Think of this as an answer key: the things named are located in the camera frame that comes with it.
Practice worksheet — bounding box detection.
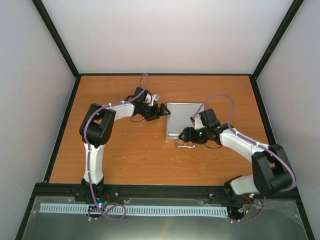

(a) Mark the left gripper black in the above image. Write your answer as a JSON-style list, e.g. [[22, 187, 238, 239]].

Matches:
[[140, 103, 167, 122]]

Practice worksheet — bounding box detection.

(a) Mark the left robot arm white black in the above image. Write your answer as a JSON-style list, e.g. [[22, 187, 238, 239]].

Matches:
[[79, 87, 171, 202]]

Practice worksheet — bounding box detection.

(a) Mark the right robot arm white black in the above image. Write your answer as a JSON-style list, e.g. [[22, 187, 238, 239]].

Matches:
[[178, 123, 296, 199]]

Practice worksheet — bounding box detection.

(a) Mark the green led circuit board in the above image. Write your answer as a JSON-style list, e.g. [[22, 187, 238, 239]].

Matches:
[[96, 192, 111, 208]]

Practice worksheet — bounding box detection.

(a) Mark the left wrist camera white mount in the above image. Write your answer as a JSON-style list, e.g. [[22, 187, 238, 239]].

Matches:
[[145, 93, 160, 106]]

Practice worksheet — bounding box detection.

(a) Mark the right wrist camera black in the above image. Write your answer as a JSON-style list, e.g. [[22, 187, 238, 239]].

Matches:
[[190, 109, 221, 130]]

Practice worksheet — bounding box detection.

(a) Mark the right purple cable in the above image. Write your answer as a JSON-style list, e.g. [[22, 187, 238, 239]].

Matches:
[[190, 93, 297, 223]]

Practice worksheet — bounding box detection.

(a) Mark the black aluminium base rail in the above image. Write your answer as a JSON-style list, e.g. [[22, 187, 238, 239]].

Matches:
[[33, 182, 300, 206]]

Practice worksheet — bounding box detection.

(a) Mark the black table edge frame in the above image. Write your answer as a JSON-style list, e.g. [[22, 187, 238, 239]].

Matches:
[[44, 73, 275, 186]]

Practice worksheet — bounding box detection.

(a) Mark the light blue cable duct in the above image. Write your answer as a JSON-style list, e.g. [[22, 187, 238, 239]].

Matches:
[[38, 203, 228, 218]]

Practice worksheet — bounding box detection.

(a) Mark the left black frame post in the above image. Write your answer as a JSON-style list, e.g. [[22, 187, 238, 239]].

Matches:
[[32, 0, 80, 78]]

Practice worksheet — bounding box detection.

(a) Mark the black frame post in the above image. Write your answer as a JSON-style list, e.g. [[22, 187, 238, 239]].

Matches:
[[32, 0, 80, 78], [251, 0, 304, 81]]

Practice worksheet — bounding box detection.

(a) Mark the right black frame post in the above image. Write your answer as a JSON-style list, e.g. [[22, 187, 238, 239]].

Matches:
[[251, 0, 304, 81]]

